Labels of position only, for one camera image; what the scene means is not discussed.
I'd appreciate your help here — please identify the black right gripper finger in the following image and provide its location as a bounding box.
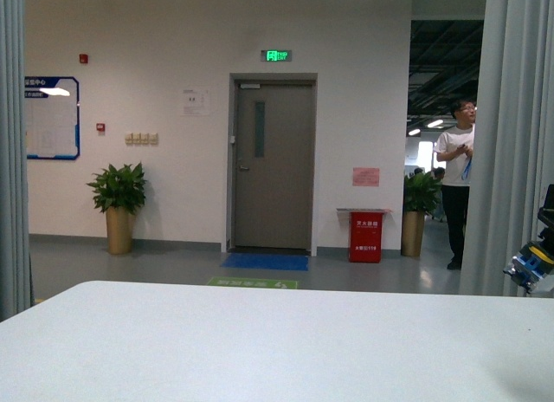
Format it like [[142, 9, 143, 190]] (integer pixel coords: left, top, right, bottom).
[[538, 207, 554, 242]]

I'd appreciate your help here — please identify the yellow push button switch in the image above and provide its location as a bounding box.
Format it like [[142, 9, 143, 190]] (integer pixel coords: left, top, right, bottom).
[[503, 241, 553, 295]]

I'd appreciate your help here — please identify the right grey curtain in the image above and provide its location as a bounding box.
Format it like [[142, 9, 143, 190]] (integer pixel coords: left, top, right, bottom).
[[460, 0, 553, 296]]

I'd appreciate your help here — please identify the grey curtain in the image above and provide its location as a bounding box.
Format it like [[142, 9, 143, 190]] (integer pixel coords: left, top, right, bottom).
[[460, 0, 553, 296], [1, 0, 34, 321]]

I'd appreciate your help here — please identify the seated person grey hair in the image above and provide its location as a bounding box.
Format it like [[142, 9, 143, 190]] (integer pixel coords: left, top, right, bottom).
[[432, 167, 445, 223]]

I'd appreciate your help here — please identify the standing man white shirt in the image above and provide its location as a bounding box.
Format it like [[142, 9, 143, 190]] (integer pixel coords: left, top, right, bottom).
[[435, 100, 476, 270]]

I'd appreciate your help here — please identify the right potted plant gold pot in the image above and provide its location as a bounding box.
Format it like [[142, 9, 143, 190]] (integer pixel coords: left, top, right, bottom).
[[401, 172, 441, 257]]

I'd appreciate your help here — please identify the potted plant gold pot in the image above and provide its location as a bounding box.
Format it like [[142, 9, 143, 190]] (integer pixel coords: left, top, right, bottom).
[[401, 172, 441, 257], [87, 162, 146, 255]]

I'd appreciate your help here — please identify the red fire extinguisher box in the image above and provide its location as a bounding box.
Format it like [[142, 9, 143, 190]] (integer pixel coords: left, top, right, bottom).
[[337, 208, 391, 263]]

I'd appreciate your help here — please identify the pink paper notice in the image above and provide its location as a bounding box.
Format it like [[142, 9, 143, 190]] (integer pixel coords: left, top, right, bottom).
[[352, 167, 380, 187]]

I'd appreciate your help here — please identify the blue floor mat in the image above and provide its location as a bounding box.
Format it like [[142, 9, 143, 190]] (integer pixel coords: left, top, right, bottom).
[[222, 253, 308, 271]]

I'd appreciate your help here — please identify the grey door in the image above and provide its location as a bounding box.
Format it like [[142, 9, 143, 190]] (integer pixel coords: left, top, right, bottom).
[[234, 84, 314, 250]]

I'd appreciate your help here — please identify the green exit sign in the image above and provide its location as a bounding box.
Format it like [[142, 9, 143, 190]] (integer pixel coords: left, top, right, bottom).
[[261, 49, 293, 62]]

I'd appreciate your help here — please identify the white paper notice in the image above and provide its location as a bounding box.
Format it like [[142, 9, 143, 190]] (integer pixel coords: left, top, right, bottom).
[[179, 87, 211, 116]]

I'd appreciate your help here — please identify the left potted plant gold pot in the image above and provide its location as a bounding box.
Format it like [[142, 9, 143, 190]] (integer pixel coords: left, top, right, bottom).
[[87, 162, 146, 255]]

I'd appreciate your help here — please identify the blue framed notice board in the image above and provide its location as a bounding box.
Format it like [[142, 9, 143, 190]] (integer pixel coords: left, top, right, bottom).
[[24, 76, 81, 160]]

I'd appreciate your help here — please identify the left grey curtain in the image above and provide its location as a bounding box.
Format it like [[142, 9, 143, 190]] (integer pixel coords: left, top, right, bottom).
[[1, 0, 34, 321]]

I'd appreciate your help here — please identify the beige wall switch panel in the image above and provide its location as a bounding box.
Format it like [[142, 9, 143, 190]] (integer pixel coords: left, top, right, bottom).
[[125, 133, 158, 146]]

